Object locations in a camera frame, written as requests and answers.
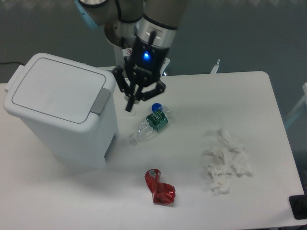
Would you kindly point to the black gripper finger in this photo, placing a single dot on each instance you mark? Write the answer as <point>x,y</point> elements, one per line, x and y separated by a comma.
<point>144,96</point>
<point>124,87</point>

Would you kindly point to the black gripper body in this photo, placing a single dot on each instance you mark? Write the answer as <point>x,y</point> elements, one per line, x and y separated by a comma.
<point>145,62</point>

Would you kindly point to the white plastic trash can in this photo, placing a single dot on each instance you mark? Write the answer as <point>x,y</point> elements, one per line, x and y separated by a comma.
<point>68,105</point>

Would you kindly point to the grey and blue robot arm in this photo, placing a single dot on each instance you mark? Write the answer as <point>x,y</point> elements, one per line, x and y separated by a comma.
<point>97,13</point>

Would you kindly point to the crushed red can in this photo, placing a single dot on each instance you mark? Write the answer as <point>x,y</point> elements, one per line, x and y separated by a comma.
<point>162,193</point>

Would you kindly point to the blue bottle cap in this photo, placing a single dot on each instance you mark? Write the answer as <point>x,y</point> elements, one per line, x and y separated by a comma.
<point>155,106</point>

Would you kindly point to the crushed clear plastic bottle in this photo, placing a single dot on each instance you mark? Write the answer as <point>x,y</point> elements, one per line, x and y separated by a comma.
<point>151,125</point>

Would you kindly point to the white bottle cap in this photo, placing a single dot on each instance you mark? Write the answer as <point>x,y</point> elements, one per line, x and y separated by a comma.
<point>131,113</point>

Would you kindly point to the crumpled white tissue paper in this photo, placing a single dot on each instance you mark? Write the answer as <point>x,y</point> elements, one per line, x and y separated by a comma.
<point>230,158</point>

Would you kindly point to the black device at edge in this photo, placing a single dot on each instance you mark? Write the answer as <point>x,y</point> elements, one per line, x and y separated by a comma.
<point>298,205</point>

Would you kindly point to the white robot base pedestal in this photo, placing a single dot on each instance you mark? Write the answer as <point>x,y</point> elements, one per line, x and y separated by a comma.
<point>122,37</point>

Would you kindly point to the white frame at right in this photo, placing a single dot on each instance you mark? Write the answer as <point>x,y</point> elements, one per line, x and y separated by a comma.
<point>297,110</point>

